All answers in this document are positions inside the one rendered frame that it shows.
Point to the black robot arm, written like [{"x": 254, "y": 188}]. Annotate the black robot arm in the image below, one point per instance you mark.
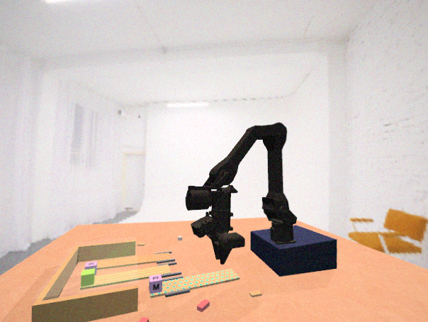
[{"x": 275, "y": 204}]

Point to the beige strip with teal dots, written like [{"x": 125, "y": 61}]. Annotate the beige strip with teal dots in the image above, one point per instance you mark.
[{"x": 197, "y": 281}]

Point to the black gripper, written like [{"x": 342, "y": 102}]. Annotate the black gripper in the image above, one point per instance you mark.
[{"x": 223, "y": 241}]

